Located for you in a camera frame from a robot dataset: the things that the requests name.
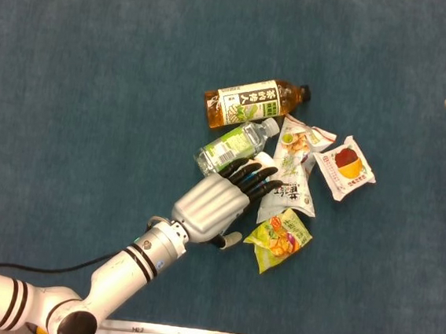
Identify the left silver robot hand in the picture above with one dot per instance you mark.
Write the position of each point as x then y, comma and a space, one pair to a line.
211, 205

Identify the clear water bottle green label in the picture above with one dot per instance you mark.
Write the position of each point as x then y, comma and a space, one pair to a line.
233, 144

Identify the yellow-green chip bag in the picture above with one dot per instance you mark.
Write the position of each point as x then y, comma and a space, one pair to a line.
279, 239

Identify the long white snack bag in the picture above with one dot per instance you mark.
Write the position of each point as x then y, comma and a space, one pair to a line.
290, 169

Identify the brown tea bottle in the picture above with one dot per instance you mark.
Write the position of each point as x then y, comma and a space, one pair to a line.
249, 102

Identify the square white cake packet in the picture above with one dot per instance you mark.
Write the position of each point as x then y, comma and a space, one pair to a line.
345, 167

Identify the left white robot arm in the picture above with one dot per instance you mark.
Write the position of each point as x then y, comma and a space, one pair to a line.
126, 268

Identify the blue felt table cloth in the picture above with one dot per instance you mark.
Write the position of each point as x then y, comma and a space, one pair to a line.
77, 82

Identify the yellow plastic part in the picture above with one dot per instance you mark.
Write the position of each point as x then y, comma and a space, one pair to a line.
40, 333

